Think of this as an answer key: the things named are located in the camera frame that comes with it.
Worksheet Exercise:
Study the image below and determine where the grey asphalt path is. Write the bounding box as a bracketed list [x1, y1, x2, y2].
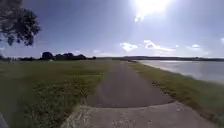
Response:
[60, 60, 219, 128]

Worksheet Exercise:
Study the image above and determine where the distant row of trees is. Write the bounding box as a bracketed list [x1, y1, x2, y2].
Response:
[0, 51, 98, 62]

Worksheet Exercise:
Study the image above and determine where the distant low shoreline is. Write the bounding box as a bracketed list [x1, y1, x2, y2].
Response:
[96, 55, 224, 63]

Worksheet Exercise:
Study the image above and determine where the wide grass field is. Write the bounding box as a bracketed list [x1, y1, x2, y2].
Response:
[0, 59, 122, 128]

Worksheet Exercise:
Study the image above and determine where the grass strip beside water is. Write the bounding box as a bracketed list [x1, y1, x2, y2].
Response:
[127, 61, 224, 128]

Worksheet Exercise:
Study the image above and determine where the calm grey water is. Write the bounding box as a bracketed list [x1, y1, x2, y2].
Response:
[137, 59, 224, 84]

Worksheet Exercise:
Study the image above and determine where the dark overhanging tree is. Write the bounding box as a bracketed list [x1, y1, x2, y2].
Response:
[0, 0, 42, 47]

